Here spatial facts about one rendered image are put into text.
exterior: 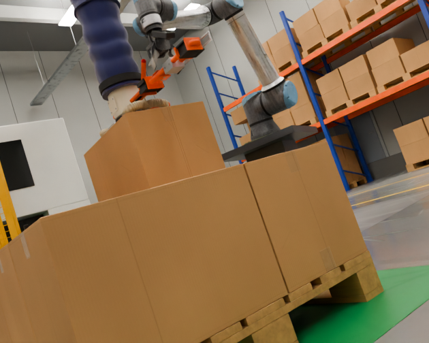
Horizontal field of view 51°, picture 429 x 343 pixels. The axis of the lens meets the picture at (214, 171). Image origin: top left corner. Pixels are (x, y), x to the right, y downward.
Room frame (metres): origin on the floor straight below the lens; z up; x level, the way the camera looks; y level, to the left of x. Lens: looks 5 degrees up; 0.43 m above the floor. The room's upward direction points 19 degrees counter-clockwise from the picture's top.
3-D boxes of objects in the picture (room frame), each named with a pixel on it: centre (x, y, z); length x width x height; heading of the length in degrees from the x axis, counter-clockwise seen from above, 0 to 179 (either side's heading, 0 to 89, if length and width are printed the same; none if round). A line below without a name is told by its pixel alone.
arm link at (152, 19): (1.86, 0.05, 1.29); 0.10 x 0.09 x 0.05; 127
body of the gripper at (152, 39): (1.87, 0.05, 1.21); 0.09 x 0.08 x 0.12; 37
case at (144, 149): (2.16, 0.28, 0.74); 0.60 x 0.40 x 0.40; 36
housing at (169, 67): (1.80, 0.02, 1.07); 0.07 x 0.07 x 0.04; 37
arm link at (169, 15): (1.96, -0.01, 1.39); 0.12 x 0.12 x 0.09; 52
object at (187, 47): (1.69, -0.06, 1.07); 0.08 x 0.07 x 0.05; 37
